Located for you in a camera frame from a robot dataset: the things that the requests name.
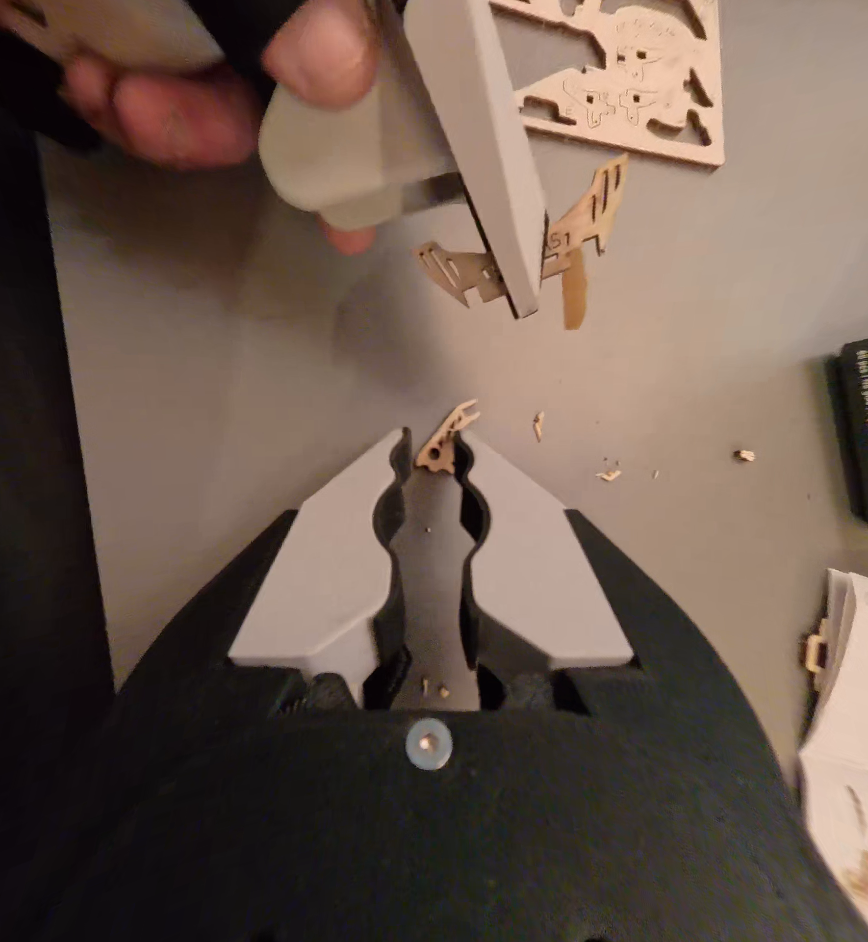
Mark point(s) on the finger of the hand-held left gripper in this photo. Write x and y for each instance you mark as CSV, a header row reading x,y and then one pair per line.
x,y
478,125

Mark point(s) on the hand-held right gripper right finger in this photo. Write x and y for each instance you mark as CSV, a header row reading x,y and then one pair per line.
x,y
544,589

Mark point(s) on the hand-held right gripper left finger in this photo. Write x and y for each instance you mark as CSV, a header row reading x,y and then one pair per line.
x,y
316,589

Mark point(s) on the wooden model assembly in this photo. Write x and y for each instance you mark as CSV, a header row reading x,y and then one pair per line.
x,y
596,206

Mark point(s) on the tan wooden strut part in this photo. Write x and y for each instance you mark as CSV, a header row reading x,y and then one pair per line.
x,y
438,450

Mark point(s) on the wooden parts sheet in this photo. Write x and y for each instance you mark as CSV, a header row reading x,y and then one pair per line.
x,y
669,140

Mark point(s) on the person's left hand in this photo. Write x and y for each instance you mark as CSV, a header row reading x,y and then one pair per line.
x,y
169,118

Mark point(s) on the small tan wooden part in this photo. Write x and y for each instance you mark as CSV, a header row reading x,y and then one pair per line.
x,y
816,651

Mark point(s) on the instruction booklet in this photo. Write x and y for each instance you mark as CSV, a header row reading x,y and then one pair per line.
x,y
860,706

